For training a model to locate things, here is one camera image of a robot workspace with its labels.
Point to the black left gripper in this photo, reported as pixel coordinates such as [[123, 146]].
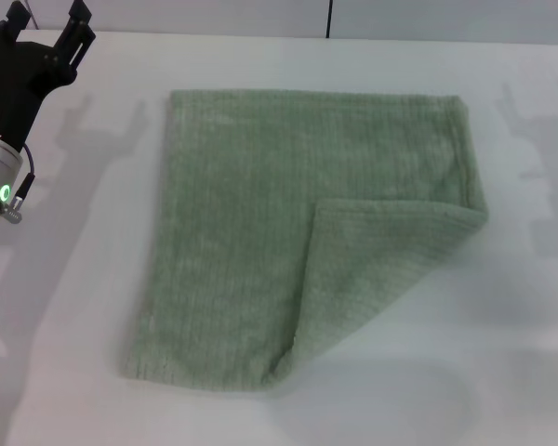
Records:
[[14, 88]]

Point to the green ribbed towel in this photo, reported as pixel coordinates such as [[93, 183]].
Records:
[[242, 223]]

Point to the black vertical wall strip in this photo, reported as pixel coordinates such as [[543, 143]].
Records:
[[329, 18]]

